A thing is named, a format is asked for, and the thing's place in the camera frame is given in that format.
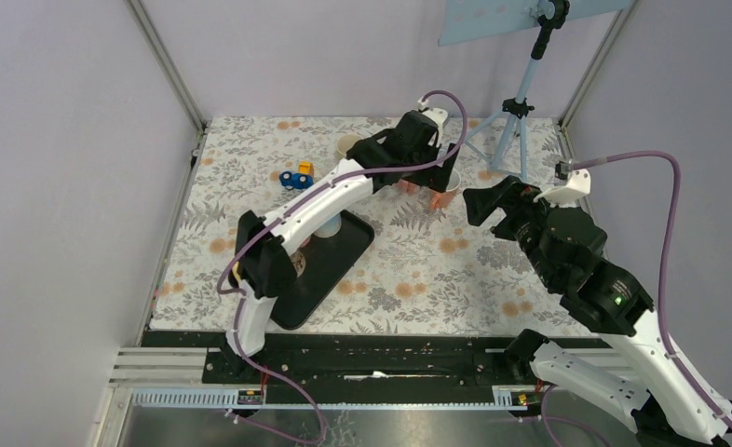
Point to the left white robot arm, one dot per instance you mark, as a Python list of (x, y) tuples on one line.
[(262, 270)]

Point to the black plastic tray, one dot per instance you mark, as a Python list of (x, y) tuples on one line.
[(327, 262)]

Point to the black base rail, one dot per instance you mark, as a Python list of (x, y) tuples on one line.
[(377, 369)]

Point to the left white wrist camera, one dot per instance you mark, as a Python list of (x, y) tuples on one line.
[(438, 115)]

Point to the cream floral mug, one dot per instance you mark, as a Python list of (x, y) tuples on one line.
[(299, 263)]

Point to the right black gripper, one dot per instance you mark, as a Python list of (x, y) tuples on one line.
[(517, 196)]

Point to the floral tablecloth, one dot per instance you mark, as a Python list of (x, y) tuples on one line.
[(426, 272)]

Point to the light blue mug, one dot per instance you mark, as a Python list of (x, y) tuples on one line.
[(330, 228)]

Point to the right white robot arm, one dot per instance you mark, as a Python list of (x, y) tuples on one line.
[(662, 405)]

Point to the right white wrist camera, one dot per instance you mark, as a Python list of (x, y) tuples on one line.
[(576, 185)]

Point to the light green mug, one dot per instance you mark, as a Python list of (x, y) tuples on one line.
[(345, 144)]

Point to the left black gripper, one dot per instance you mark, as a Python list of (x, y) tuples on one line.
[(437, 176)]

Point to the salmon textured square mug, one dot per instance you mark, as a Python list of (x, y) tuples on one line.
[(441, 200)]

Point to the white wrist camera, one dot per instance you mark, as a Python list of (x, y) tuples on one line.
[(576, 185), (438, 115)]

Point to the blue yellow toy truck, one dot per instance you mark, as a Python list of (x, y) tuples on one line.
[(301, 178)]

